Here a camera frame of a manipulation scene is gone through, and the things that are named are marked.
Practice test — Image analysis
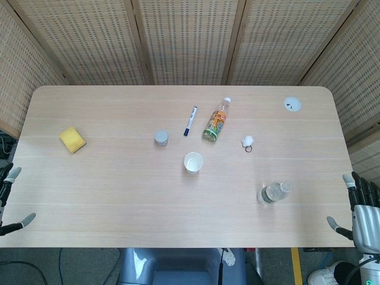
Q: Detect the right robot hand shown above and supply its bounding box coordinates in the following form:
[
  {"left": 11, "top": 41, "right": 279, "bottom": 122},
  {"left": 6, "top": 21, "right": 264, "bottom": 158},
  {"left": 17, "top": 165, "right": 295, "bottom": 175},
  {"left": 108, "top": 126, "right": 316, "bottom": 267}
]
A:
[{"left": 326, "top": 171, "right": 380, "bottom": 255}]

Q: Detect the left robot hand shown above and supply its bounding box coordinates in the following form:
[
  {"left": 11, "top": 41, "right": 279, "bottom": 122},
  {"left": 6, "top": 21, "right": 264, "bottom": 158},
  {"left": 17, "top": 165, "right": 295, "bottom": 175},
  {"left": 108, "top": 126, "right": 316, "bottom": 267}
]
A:
[{"left": 0, "top": 162, "right": 37, "bottom": 237}]

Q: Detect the transparent plastic water bottle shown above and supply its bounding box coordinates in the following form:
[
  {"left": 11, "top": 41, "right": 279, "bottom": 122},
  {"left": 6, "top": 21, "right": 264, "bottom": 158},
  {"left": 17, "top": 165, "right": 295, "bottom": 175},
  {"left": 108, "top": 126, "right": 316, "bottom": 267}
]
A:
[{"left": 256, "top": 180, "right": 295, "bottom": 206}]

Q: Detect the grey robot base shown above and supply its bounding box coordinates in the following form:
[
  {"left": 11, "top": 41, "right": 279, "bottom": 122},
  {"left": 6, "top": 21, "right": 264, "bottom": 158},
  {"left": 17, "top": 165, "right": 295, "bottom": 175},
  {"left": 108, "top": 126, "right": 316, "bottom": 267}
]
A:
[{"left": 118, "top": 248, "right": 248, "bottom": 285}]

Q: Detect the cartoon label juice bottle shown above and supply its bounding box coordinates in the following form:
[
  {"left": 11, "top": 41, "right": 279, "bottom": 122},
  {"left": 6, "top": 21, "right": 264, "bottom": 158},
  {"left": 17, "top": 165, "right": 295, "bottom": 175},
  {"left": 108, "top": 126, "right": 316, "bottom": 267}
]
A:
[{"left": 202, "top": 97, "right": 232, "bottom": 143}]

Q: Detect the small white paper cup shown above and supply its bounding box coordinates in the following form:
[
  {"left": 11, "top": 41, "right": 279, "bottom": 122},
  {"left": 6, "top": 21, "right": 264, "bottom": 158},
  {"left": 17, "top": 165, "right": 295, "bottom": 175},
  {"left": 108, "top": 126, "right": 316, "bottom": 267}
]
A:
[{"left": 183, "top": 151, "right": 204, "bottom": 175}]

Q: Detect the yellow sponge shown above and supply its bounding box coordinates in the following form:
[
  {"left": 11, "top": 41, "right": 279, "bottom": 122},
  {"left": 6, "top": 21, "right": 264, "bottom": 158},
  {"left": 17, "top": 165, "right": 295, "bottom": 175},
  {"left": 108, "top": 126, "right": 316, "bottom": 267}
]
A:
[{"left": 58, "top": 126, "right": 87, "bottom": 154}]

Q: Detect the white sneaker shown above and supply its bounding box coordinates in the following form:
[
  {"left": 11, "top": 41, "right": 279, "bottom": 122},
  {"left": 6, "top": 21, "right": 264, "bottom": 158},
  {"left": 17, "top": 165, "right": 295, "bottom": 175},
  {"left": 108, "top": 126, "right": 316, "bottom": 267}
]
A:
[{"left": 307, "top": 260, "right": 345, "bottom": 285}]

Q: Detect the yellow floor tape strip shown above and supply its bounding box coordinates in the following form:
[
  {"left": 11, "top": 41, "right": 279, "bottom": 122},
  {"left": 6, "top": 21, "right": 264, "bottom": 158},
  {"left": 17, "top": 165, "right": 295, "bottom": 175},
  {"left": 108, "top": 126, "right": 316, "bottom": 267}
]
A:
[{"left": 290, "top": 248, "right": 304, "bottom": 285}]

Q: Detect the woven folding screen panel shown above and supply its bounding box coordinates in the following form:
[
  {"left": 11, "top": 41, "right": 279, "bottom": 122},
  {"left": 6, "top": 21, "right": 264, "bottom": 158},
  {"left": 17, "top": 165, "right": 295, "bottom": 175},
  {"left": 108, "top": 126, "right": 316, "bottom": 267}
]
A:
[
  {"left": 0, "top": 0, "right": 68, "bottom": 140},
  {"left": 132, "top": 0, "right": 247, "bottom": 87},
  {"left": 227, "top": 0, "right": 362, "bottom": 87},
  {"left": 13, "top": 0, "right": 151, "bottom": 87},
  {"left": 299, "top": 0, "right": 380, "bottom": 191}
]

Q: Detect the small jar with grey lid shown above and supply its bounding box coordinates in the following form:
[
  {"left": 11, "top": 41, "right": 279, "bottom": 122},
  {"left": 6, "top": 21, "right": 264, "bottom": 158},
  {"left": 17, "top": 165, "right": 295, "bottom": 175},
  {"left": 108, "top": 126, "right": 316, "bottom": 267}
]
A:
[{"left": 154, "top": 129, "right": 170, "bottom": 147}]

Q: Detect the blue whiteboard marker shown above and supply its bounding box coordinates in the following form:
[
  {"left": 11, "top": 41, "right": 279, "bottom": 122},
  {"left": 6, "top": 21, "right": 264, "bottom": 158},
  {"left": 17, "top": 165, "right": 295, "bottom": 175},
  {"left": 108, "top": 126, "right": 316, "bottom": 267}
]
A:
[{"left": 182, "top": 106, "right": 199, "bottom": 137}]

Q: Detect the black floor cable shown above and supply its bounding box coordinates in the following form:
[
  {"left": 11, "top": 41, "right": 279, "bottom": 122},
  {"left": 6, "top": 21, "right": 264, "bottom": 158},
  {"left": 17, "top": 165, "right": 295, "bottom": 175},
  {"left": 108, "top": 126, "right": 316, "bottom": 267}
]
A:
[{"left": 0, "top": 260, "right": 49, "bottom": 285}]

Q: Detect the white table cable grommet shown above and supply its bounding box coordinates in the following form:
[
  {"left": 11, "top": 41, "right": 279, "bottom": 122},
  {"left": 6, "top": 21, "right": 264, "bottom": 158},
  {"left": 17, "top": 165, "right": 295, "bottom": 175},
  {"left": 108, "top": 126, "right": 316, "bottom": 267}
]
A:
[{"left": 283, "top": 96, "right": 303, "bottom": 112}]

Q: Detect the white keychain toy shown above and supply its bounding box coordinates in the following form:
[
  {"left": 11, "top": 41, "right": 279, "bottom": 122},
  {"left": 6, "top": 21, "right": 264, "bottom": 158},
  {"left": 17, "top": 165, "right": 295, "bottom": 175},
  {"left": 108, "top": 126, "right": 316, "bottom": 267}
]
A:
[{"left": 241, "top": 135, "right": 255, "bottom": 154}]

